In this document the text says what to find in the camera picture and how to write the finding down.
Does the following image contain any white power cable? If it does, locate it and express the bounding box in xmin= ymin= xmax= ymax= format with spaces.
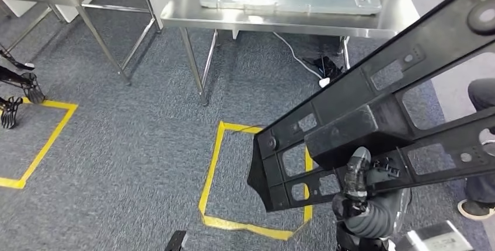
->
xmin=272 ymin=32 xmax=323 ymax=81

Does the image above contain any standing black robot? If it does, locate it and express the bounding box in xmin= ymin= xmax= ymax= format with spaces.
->
xmin=0 ymin=48 xmax=46 ymax=130

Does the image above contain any black power adapter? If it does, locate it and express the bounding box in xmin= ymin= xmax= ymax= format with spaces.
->
xmin=303 ymin=55 xmax=344 ymax=80

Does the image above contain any black plastic frame part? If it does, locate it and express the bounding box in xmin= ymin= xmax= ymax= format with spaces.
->
xmin=246 ymin=0 xmax=495 ymax=213

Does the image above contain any yellow floor tape outline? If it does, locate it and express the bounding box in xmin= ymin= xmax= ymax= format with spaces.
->
xmin=0 ymin=97 xmax=79 ymax=190
xmin=198 ymin=121 xmax=314 ymax=241

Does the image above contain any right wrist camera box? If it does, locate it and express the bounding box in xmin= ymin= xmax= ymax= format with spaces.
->
xmin=394 ymin=220 xmax=475 ymax=251

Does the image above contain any stainless steel workbench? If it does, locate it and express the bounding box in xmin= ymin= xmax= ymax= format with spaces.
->
xmin=160 ymin=0 xmax=422 ymax=107

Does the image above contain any black robot left leg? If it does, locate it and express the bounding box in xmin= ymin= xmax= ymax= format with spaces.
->
xmin=164 ymin=229 xmax=189 ymax=251

